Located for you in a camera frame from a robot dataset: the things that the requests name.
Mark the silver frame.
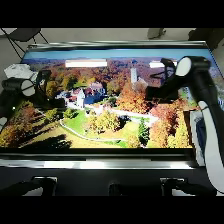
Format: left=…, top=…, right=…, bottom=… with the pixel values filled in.
left=0, top=40, right=224, bottom=197

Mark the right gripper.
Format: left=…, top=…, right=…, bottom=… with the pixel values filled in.
left=145, top=84, right=168, bottom=103

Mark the white printed garment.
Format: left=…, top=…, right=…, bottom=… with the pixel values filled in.
left=3, top=63, right=39, bottom=84

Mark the black folding chair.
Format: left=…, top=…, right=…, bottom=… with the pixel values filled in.
left=187, top=27, right=224, bottom=52
left=0, top=27, right=50, bottom=60

